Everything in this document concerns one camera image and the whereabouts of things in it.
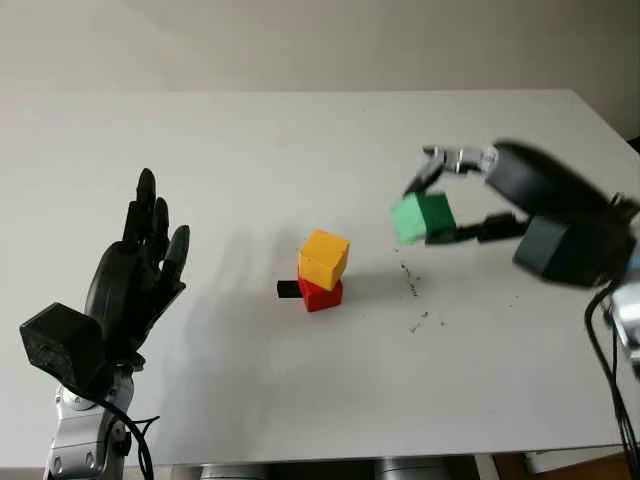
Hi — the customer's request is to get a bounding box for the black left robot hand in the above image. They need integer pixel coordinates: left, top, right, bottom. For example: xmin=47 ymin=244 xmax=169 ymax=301
xmin=84 ymin=167 xmax=191 ymax=371

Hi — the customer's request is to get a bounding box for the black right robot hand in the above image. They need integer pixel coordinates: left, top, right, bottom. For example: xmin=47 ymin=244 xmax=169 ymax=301
xmin=403 ymin=139 xmax=620 ymax=246

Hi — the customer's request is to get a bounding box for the green wooden block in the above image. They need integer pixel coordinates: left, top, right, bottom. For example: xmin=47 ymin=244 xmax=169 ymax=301
xmin=390 ymin=193 xmax=457 ymax=246

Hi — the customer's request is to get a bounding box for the red wooden block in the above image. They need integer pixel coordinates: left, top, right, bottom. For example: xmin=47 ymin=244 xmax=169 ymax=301
xmin=297 ymin=277 xmax=344 ymax=314

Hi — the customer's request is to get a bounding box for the yellow wooden block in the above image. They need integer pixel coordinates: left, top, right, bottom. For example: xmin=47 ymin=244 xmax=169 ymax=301
xmin=298 ymin=229 xmax=350 ymax=291

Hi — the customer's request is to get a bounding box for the grey left robot leg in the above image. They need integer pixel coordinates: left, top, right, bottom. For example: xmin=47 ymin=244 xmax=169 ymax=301
xmin=199 ymin=464 xmax=271 ymax=480

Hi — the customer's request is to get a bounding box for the grey robot leg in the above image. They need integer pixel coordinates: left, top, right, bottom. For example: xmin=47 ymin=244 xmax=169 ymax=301
xmin=199 ymin=464 xmax=271 ymax=480
xmin=372 ymin=462 xmax=444 ymax=480

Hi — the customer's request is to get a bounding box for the grey right robot leg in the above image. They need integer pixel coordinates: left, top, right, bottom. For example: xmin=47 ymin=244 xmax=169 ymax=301
xmin=372 ymin=462 xmax=444 ymax=480

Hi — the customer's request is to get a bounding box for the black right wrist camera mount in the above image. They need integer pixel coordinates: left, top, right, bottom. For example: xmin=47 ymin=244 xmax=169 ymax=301
xmin=513 ymin=213 xmax=637 ymax=288

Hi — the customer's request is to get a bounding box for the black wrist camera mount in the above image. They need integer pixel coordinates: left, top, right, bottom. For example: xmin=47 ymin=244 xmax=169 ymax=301
xmin=19 ymin=302 xmax=107 ymax=397
xmin=513 ymin=213 xmax=637 ymax=288

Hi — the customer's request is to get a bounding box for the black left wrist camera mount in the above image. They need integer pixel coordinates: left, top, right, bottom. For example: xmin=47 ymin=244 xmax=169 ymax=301
xmin=19 ymin=302 xmax=107 ymax=397

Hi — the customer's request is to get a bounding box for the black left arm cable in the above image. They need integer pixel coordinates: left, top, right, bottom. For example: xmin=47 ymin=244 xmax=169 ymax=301
xmin=94 ymin=394 xmax=162 ymax=480

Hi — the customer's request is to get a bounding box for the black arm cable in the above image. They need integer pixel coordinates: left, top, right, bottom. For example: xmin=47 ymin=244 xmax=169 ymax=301
xmin=94 ymin=394 xmax=162 ymax=480
xmin=584 ymin=279 xmax=640 ymax=480

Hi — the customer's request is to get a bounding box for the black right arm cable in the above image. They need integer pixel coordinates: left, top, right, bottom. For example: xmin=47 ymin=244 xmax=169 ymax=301
xmin=584 ymin=279 xmax=640 ymax=480

